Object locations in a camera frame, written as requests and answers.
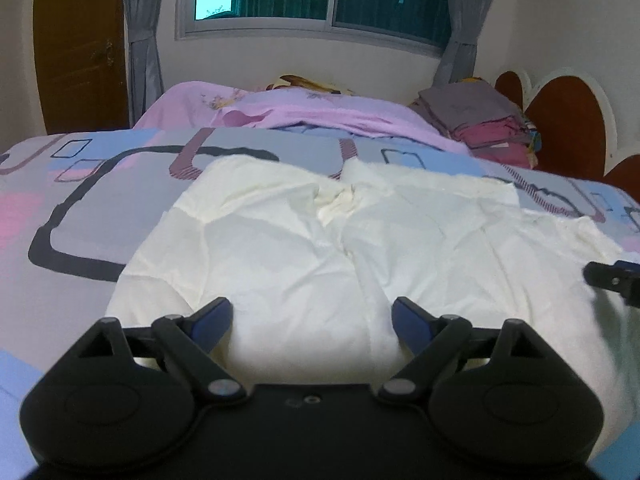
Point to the yellow printed pillow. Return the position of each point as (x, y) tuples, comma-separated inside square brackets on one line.
[(305, 84)]

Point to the white padded jacket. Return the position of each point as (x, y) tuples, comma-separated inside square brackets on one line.
[(310, 250)]

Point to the grey curtain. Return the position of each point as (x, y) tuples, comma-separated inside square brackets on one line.
[(460, 35), (142, 45)]

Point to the bed with patterned sheet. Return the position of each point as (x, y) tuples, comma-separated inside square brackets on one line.
[(90, 195)]

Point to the brown and white headboard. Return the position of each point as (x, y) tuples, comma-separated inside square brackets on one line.
[(565, 120)]

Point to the pink blanket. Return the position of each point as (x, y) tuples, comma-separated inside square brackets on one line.
[(320, 112)]

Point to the brown wooden door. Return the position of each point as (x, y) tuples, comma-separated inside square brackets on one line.
[(75, 50)]

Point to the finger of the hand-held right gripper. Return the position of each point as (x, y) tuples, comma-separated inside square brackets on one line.
[(612, 277)]

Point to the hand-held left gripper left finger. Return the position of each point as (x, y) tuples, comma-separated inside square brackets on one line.
[(212, 316)]

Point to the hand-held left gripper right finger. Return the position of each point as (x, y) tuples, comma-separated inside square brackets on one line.
[(412, 317)]

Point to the stack of folded clothes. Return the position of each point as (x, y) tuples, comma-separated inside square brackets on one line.
[(475, 115)]

